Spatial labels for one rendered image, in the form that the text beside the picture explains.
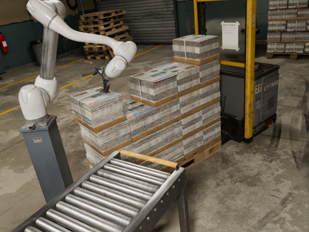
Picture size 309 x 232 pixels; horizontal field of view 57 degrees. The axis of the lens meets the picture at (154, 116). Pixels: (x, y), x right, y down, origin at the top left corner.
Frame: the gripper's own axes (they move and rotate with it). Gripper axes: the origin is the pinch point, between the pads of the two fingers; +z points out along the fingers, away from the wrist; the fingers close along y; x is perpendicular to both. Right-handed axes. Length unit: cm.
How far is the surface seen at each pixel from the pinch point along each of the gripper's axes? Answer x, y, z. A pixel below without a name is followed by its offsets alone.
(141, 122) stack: 31, 41, 17
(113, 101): 7.5, 17.2, 3.5
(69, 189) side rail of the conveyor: -55, 58, -27
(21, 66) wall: 110, -233, 699
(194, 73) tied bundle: 99, 19, 5
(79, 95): -6.5, 0.4, 28.0
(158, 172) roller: -9, 70, -50
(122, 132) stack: 9.9, 42.2, 16.4
